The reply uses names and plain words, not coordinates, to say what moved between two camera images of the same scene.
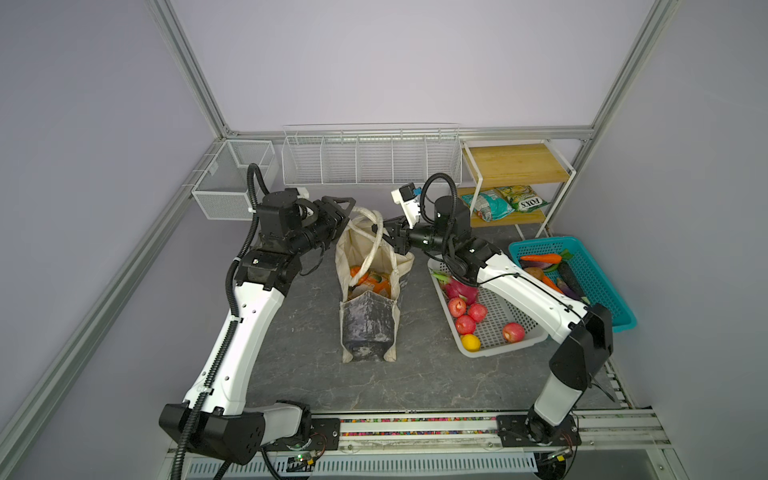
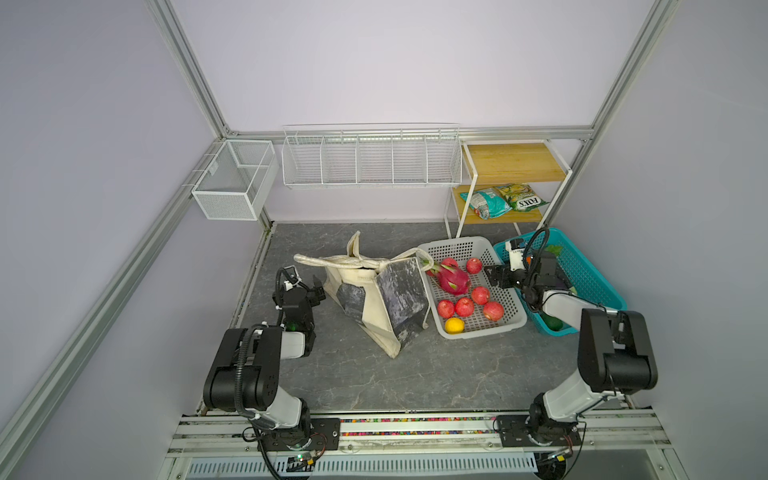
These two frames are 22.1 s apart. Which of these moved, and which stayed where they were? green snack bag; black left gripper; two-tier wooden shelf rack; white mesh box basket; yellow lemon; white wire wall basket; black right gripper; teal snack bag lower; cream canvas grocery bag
Moved: black left gripper; yellow lemon; cream canvas grocery bag; black right gripper
Stayed: teal snack bag lower; white mesh box basket; white wire wall basket; two-tier wooden shelf rack; green snack bag
